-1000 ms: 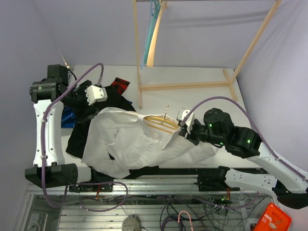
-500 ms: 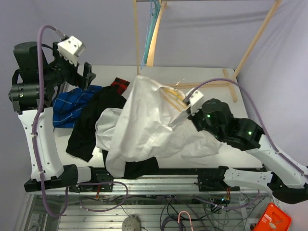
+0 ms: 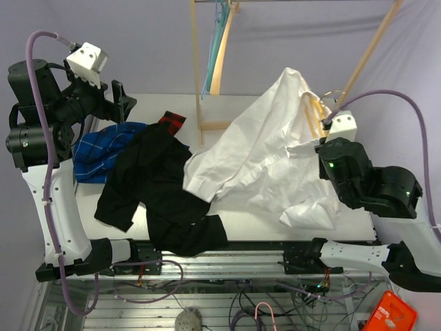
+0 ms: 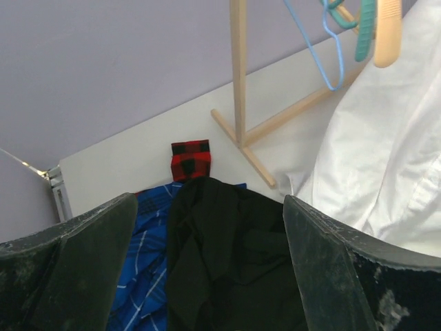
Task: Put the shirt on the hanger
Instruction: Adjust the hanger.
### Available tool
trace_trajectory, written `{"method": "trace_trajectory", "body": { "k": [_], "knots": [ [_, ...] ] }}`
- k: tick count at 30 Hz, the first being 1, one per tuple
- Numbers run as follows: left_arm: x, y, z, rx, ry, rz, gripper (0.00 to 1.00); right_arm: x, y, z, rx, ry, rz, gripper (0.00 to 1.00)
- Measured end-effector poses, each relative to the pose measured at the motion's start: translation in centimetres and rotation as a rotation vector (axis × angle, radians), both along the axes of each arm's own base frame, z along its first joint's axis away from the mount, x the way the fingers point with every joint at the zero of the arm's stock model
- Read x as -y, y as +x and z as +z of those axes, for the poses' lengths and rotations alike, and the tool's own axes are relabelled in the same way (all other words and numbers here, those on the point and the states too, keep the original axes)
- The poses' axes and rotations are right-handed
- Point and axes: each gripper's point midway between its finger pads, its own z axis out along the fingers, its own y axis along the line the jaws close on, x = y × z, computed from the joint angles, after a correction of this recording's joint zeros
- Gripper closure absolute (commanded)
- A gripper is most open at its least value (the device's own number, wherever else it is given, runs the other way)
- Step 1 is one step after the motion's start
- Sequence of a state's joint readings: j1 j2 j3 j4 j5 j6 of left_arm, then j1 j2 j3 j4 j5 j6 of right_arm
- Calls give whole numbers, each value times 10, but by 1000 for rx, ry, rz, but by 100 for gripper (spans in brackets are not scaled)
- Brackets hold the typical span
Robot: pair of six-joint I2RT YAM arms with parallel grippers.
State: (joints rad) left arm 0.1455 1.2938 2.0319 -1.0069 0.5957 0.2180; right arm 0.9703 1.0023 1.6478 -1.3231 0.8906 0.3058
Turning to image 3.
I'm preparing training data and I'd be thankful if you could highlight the wooden clothes rack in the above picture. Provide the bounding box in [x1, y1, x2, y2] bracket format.
[189, 1, 403, 147]

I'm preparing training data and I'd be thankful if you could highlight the aluminium frame rail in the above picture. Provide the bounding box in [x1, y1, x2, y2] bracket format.
[37, 250, 400, 279]

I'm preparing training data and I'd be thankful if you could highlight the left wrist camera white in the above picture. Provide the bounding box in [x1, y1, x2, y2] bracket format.
[66, 42, 108, 89]

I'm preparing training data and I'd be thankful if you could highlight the blue plaid shirt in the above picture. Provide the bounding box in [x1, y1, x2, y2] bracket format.
[73, 122, 147, 184]

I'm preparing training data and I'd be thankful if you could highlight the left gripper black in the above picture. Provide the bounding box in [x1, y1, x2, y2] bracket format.
[53, 57, 138, 125]

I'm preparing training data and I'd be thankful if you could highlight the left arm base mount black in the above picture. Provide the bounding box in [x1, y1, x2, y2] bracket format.
[99, 241, 163, 276]

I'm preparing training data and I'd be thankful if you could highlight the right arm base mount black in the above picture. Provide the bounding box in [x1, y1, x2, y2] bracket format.
[278, 238, 344, 274]

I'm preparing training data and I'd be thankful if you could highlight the light wooden hanger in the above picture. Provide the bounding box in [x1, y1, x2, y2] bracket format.
[209, 1, 239, 96]

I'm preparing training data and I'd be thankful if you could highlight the grey perforated shoe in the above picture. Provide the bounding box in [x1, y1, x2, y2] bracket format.
[174, 308, 203, 331]

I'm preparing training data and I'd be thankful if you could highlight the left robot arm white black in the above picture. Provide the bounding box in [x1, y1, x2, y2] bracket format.
[6, 59, 141, 282]

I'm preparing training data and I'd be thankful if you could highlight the yellow plastic hanger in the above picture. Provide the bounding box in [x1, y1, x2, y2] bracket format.
[304, 90, 345, 139]

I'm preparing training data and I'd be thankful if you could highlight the orange box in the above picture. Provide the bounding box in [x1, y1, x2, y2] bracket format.
[363, 290, 418, 331]

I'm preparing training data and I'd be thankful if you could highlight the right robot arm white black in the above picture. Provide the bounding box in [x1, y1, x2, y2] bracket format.
[303, 137, 440, 293]

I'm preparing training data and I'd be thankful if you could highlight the teal plastic hanger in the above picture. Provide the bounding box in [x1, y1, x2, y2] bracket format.
[201, 1, 230, 100]

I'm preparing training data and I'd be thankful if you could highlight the red black plaid garment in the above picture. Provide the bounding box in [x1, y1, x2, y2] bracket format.
[158, 111, 187, 136]

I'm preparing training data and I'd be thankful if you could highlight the pink cable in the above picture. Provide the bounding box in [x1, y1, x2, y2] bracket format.
[254, 301, 276, 331]

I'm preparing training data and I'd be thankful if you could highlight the white shirt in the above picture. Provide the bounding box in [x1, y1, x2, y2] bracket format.
[183, 68, 340, 230]

